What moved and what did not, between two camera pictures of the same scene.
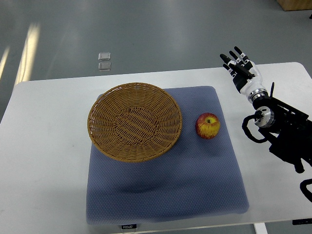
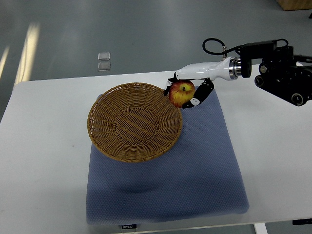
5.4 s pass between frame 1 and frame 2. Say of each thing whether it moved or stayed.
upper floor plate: stayed
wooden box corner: stayed
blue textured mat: stayed
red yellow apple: moved
